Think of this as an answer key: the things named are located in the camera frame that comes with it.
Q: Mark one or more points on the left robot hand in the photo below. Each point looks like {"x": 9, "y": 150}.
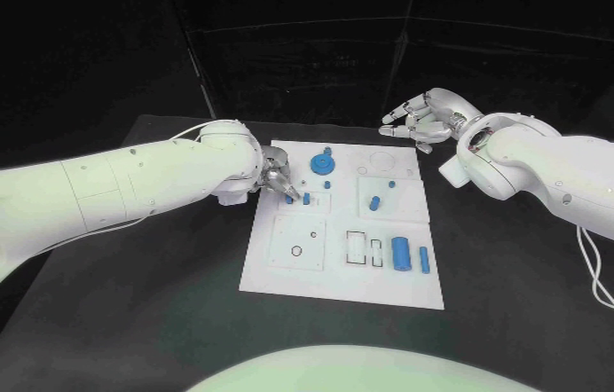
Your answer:
{"x": 276, "y": 169}

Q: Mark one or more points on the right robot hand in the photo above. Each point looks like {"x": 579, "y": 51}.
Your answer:
{"x": 442, "y": 109}

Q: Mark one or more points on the blue plug block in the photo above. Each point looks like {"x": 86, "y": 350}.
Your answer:
{"x": 289, "y": 199}
{"x": 306, "y": 198}

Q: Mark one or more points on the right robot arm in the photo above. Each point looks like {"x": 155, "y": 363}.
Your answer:
{"x": 528, "y": 166}

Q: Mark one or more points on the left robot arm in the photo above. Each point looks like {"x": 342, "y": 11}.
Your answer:
{"x": 145, "y": 179}

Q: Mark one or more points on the white task board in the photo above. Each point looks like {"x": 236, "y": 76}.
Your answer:
{"x": 337, "y": 282}

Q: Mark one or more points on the blue gear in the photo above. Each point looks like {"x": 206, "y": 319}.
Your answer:
{"x": 322, "y": 166}

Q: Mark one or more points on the short blue cylinder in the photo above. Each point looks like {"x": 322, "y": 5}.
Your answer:
{"x": 376, "y": 203}

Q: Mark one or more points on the large blue cylinder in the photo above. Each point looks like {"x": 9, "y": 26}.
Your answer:
{"x": 403, "y": 254}

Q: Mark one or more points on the thin long blue cylinder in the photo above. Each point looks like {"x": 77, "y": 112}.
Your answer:
{"x": 425, "y": 259}

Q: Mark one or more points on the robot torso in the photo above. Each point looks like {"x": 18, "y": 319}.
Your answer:
{"x": 360, "y": 372}

